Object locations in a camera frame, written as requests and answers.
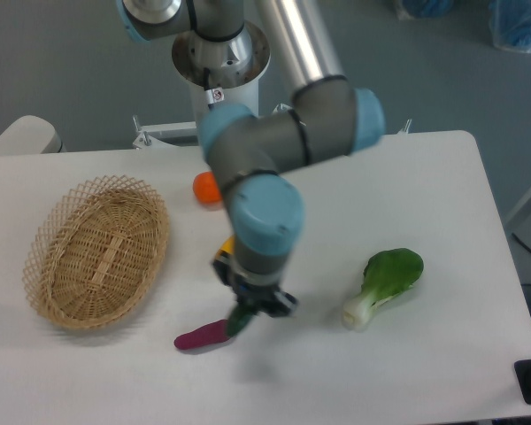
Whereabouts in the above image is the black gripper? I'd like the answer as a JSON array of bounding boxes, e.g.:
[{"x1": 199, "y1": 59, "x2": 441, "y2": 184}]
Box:
[{"x1": 212, "y1": 255, "x2": 299, "y2": 321}]

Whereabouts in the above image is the green cucumber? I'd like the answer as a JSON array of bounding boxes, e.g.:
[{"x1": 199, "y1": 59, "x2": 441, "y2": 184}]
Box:
[{"x1": 225, "y1": 314, "x2": 254, "y2": 337}]

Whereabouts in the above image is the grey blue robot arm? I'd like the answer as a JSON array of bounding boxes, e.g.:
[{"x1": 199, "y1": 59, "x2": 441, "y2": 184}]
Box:
[{"x1": 116, "y1": 1, "x2": 385, "y2": 324}]

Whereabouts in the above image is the woven wicker basket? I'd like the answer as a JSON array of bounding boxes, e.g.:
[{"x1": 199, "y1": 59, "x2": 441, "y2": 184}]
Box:
[{"x1": 22, "y1": 175, "x2": 170, "y2": 330}]

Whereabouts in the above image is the purple sweet potato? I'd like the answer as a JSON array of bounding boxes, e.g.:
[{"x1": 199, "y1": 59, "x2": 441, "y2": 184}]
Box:
[{"x1": 173, "y1": 319, "x2": 230, "y2": 352}]

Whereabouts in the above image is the yellow mango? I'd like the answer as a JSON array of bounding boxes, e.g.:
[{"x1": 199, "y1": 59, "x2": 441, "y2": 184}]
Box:
[{"x1": 216, "y1": 236, "x2": 235, "y2": 259}]

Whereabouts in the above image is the green bok choy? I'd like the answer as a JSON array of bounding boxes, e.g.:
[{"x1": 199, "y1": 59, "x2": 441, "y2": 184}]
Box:
[{"x1": 342, "y1": 248, "x2": 424, "y2": 331}]

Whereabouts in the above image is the orange tangerine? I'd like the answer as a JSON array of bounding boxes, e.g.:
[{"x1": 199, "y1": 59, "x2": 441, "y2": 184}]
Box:
[{"x1": 192, "y1": 171, "x2": 222, "y2": 205}]

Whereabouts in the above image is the white chair back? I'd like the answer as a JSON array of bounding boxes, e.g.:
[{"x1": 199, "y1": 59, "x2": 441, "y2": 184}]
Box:
[{"x1": 0, "y1": 115, "x2": 66, "y2": 157}]

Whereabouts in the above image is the blue plastic bag middle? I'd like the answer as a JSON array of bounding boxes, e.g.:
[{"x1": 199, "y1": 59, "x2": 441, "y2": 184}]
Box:
[{"x1": 393, "y1": 0, "x2": 454, "y2": 19}]

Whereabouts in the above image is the blue plastic bag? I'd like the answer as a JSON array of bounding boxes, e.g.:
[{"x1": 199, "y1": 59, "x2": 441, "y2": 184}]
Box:
[
  {"x1": 489, "y1": 0, "x2": 531, "y2": 54},
  {"x1": 393, "y1": 0, "x2": 454, "y2": 19}
]

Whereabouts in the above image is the blue plastic bag right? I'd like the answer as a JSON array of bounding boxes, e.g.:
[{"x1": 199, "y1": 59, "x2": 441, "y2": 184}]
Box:
[{"x1": 489, "y1": 0, "x2": 531, "y2": 54}]

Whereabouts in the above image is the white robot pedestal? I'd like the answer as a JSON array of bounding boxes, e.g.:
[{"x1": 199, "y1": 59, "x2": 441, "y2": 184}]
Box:
[{"x1": 133, "y1": 21, "x2": 271, "y2": 150}]

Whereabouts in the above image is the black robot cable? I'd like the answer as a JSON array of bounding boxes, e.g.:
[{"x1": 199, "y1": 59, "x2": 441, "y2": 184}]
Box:
[{"x1": 202, "y1": 66, "x2": 218, "y2": 110}]

